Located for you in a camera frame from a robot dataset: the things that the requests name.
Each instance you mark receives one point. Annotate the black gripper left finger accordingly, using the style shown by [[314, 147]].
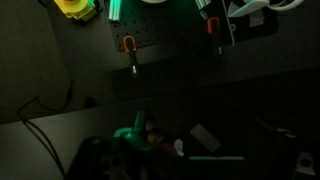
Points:
[[139, 121]]

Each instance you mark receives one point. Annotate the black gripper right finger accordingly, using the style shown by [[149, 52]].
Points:
[[260, 131]]

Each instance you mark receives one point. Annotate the yellow emergency stop button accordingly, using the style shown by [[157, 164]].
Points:
[[75, 8]]

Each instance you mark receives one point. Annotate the black perforated breadboard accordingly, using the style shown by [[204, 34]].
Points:
[[153, 26]]

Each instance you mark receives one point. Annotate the aluminium profile bar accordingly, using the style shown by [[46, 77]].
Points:
[[115, 10], [202, 4]]

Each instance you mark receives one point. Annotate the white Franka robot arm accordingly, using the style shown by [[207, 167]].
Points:
[[155, 1]]

